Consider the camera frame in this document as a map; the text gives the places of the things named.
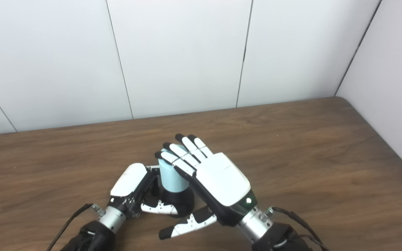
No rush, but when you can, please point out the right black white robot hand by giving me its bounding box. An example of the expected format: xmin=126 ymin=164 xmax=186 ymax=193
xmin=155 ymin=134 xmax=258 ymax=240

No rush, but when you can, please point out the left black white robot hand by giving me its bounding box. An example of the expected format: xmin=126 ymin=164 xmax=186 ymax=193
xmin=107 ymin=163 xmax=179 ymax=218

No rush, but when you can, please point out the black funnel-shaped nozzle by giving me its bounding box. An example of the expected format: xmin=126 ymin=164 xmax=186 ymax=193
xmin=159 ymin=188 xmax=194 ymax=218

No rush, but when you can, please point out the light-blue cylindrical hose piece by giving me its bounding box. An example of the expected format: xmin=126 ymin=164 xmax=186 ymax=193
xmin=159 ymin=148 xmax=190 ymax=193

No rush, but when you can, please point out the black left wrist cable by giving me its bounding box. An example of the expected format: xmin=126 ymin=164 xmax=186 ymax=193
xmin=46 ymin=204 xmax=93 ymax=251

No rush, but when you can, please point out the thick black right wrist cable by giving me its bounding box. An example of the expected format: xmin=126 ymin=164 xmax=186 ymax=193
xmin=266 ymin=206 xmax=327 ymax=251

